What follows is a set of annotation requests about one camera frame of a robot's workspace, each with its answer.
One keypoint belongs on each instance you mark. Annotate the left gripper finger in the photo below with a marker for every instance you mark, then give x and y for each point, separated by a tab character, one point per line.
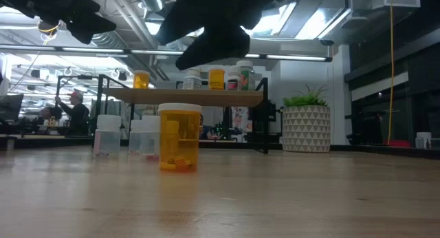
94	24
87	38

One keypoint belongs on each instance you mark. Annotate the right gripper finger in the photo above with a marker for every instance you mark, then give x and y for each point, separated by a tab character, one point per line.
216	47
196	14

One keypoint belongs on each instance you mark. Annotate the orange pill bottle white cap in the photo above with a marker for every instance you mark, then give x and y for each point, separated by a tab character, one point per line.
216	79
141	80
179	138

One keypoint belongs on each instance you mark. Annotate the small white bottle red label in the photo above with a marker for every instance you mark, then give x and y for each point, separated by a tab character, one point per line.
233	81

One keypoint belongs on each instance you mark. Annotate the white bottle blue label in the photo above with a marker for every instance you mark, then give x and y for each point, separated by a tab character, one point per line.
192	81

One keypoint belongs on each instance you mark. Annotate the large green label bottle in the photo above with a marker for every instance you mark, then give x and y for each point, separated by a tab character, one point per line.
248	76

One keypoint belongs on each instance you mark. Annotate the small clear plastic bottle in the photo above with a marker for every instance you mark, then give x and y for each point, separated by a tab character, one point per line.
107	138
151	135

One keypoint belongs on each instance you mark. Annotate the LED light bar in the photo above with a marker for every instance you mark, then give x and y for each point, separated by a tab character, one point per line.
103	51

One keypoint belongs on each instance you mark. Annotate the person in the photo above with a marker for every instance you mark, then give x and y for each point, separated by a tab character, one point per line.
205	131
51	113
77	117

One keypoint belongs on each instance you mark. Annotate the black monitor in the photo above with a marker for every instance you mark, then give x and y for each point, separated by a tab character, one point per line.
10	107

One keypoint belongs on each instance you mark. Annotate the succulent in white patterned pot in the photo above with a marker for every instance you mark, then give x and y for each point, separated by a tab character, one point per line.
306	128

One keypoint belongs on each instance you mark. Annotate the red box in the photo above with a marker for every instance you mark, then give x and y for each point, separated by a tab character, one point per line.
398	143

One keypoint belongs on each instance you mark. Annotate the wooden shelf black metal frame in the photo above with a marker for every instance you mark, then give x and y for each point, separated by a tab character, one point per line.
192	97

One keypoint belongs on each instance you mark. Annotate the black aluminium rig frame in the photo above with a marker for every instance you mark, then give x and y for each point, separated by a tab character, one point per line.
378	151

